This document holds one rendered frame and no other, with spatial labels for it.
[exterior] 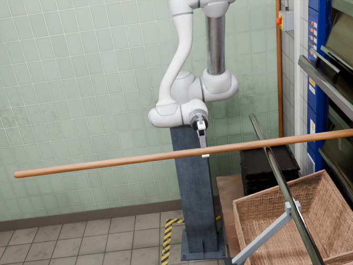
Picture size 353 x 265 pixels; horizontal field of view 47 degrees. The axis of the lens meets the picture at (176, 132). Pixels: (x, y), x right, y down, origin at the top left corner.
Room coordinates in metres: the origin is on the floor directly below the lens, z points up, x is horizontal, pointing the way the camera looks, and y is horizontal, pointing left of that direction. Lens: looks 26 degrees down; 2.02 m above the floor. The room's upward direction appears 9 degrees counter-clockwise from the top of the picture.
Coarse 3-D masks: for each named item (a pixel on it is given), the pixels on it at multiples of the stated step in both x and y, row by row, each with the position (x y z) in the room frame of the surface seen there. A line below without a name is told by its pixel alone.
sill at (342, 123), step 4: (332, 104) 1.75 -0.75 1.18; (332, 108) 1.71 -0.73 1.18; (336, 108) 1.69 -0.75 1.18; (332, 112) 1.70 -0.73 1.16; (336, 112) 1.66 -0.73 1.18; (340, 112) 1.65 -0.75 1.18; (336, 116) 1.65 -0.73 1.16; (340, 116) 1.61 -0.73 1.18; (344, 116) 1.61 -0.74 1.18; (336, 120) 1.65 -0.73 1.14; (340, 120) 1.60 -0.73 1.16; (344, 120) 1.57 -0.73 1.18; (348, 120) 1.56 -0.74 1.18; (340, 124) 1.60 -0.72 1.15; (344, 124) 1.56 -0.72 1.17; (348, 124) 1.53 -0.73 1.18; (352, 124) 1.52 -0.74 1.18; (344, 128) 1.56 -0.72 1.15; (348, 128) 1.51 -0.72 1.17; (352, 128) 1.49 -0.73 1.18; (352, 136) 1.47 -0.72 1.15
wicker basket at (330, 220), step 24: (264, 192) 1.71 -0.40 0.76; (312, 192) 1.70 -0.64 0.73; (336, 192) 1.52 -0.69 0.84; (264, 216) 1.71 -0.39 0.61; (312, 216) 1.66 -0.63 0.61; (336, 216) 1.45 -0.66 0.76; (240, 240) 1.54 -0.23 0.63; (288, 240) 1.53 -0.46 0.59; (336, 240) 1.39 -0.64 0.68; (264, 264) 1.40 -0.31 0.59; (288, 264) 1.38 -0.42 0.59; (312, 264) 1.17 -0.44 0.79; (336, 264) 1.16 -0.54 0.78
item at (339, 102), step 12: (300, 60) 1.73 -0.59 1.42; (312, 60) 1.74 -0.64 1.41; (312, 72) 1.57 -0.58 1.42; (324, 72) 1.57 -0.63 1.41; (348, 72) 1.59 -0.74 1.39; (324, 84) 1.42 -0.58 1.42; (336, 84) 1.43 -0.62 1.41; (348, 84) 1.44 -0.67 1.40; (336, 96) 1.30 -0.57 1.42; (348, 96) 1.30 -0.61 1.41; (348, 108) 1.19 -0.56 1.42
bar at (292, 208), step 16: (256, 128) 1.63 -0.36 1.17; (272, 160) 1.34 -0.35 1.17; (288, 192) 1.13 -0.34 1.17; (288, 208) 1.06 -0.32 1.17; (272, 224) 1.08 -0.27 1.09; (304, 224) 0.96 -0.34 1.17; (256, 240) 1.07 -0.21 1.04; (304, 240) 0.90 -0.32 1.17; (240, 256) 1.07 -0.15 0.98; (320, 256) 0.83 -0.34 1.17
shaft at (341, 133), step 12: (324, 132) 1.44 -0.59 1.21; (336, 132) 1.43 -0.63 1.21; (348, 132) 1.42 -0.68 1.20; (240, 144) 1.45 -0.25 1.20; (252, 144) 1.45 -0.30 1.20; (264, 144) 1.44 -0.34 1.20; (276, 144) 1.44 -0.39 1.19; (144, 156) 1.48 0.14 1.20; (156, 156) 1.47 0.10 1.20; (168, 156) 1.46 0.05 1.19; (180, 156) 1.46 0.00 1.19; (48, 168) 1.51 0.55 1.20; (60, 168) 1.50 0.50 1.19; (72, 168) 1.49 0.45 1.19; (84, 168) 1.49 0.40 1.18
